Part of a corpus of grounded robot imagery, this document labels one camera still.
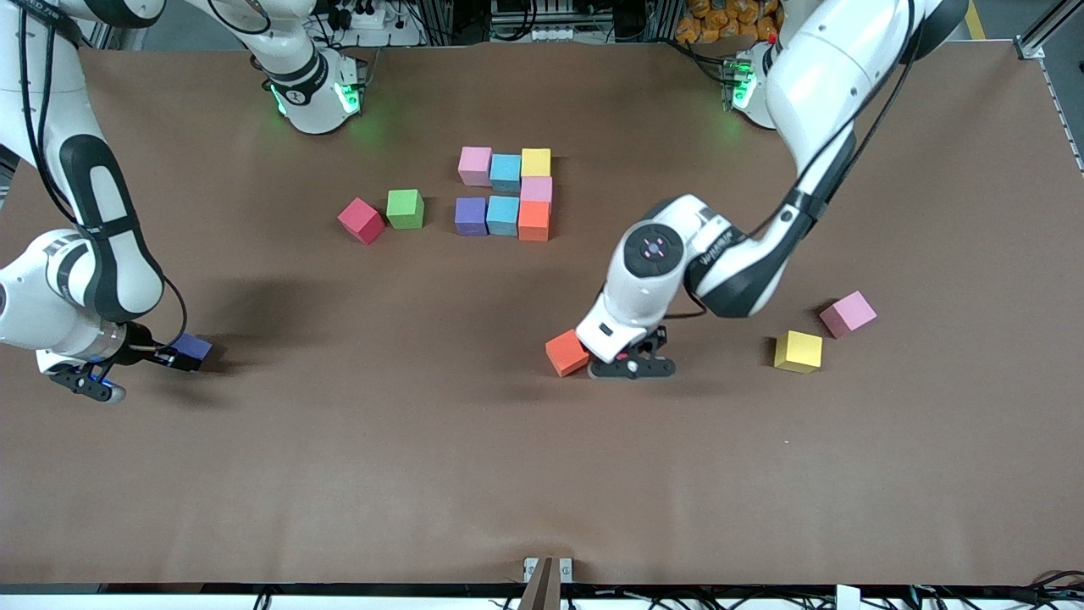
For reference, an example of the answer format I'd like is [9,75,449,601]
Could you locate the purple foam cube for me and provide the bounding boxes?
[454,197,489,238]
[172,332,213,372]

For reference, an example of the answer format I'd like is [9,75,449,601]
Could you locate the orange foam cube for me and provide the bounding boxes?
[517,201,551,243]
[545,329,591,378]

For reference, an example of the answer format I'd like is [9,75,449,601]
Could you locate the cyan foam cube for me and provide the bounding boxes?
[486,196,520,238]
[489,153,523,193]

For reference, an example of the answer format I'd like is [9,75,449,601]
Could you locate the brown table cover sheet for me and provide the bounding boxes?
[0,42,1084,587]

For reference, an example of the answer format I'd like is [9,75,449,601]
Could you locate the red foam cube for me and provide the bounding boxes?
[337,197,387,246]

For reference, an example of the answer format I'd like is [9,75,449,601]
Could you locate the green foam cube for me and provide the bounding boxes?
[386,189,425,230]

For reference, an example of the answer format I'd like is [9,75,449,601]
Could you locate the white electrical box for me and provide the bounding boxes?
[489,0,585,43]

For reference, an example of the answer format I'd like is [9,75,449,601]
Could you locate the orange packets pile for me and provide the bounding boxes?
[675,0,784,45]

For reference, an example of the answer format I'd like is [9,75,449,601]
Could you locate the white power strip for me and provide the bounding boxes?
[315,0,424,47]

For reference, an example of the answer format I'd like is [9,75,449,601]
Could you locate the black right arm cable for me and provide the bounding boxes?
[157,275,189,350]

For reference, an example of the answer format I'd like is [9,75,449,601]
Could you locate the silver bracket with brown post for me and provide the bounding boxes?
[518,557,575,610]

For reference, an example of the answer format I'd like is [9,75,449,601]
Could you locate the aluminium frame profile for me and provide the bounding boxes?
[1016,0,1084,60]
[80,17,124,52]

